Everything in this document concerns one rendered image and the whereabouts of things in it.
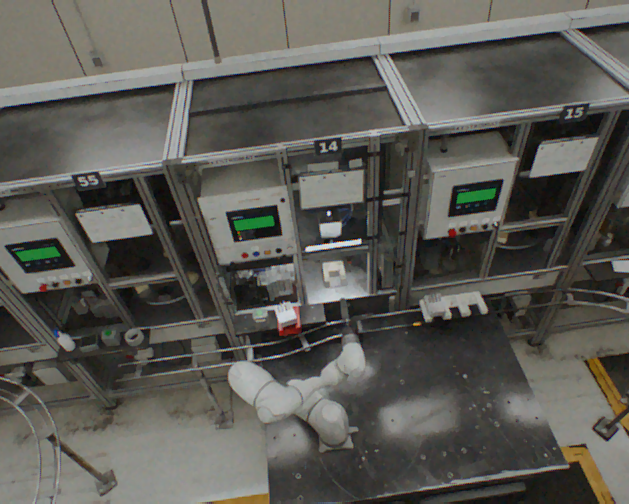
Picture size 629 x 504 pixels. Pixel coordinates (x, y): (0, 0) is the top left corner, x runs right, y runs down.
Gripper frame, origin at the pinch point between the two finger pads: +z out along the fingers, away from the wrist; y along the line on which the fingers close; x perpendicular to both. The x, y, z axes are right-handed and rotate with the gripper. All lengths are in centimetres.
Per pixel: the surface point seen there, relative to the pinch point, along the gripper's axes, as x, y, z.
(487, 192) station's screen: -77, 51, 18
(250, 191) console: 38, 70, 21
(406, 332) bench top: -39, -45, 6
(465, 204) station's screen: -67, 45, 18
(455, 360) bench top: -62, -44, -18
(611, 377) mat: -186, -111, -13
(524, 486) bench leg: -88, -87, -79
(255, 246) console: 41, 35, 20
